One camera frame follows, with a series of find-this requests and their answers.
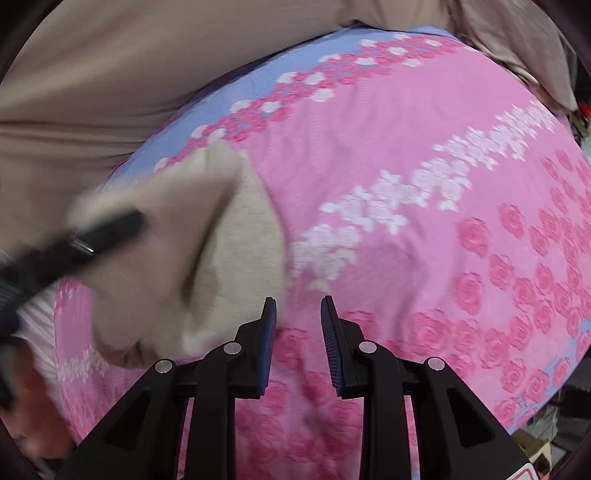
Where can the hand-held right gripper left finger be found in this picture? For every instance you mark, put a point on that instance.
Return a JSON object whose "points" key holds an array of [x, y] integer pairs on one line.
{"points": [[269, 346]]}

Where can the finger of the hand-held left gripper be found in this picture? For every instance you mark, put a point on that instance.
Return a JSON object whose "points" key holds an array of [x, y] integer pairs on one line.
{"points": [[108, 233]]}

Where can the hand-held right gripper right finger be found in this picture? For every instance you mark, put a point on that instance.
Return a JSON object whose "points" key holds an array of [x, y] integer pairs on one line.
{"points": [[331, 346]]}

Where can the beige sweater with black hearts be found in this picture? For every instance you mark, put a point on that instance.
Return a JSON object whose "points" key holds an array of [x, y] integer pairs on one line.
{"points": [[240, 240]]}

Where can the pink cloth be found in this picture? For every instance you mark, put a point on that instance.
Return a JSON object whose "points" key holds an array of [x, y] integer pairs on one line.
{"points": [[37, 406]]}

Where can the beige curtain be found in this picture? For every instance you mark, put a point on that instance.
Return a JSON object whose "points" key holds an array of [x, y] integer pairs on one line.
{"points": [[115, 92]]}

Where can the pink floral bed sheet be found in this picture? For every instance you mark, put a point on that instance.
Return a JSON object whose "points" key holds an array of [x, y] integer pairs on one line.
{"points": [[415, 161]]}

